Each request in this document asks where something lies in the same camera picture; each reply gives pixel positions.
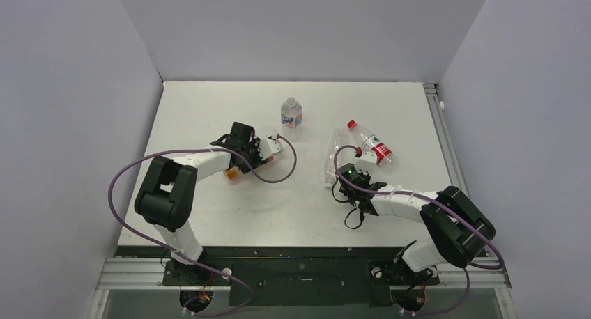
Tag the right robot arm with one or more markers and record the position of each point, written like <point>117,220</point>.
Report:
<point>458,230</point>

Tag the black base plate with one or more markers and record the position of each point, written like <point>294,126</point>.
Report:
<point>292,276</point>

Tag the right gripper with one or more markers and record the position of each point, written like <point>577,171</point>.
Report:
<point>359,196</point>

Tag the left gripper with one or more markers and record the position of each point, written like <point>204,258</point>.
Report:
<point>254,145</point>

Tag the clear crushed bottle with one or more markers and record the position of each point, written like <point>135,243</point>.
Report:
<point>338,139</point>

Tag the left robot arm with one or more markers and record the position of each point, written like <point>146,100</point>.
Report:
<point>166,195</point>

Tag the aluminium frame rail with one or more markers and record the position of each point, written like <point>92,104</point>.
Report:
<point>485,278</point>

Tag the clear blue-label bottle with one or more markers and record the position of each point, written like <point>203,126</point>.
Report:
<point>291,114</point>

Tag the red-cap water bottle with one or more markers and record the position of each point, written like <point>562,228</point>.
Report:
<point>368,141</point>

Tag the orange tea bottle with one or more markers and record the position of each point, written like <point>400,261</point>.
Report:
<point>236,171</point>

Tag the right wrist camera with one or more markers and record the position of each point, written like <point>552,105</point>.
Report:
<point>366,161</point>

